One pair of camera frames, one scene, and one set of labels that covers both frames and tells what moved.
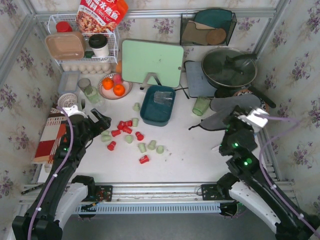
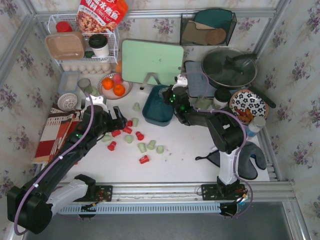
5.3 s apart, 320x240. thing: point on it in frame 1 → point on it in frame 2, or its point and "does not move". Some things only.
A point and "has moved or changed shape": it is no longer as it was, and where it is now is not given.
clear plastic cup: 164,97 has moved or changed shape
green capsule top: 136,106 does not move
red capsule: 144,159 does not move
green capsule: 160,149 does not move
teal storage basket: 157,105 does not move
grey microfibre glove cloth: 225,107 has moved or changed shape
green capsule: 151,145 does not move
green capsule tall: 142,147 does not move
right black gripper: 231,119 → 169,94
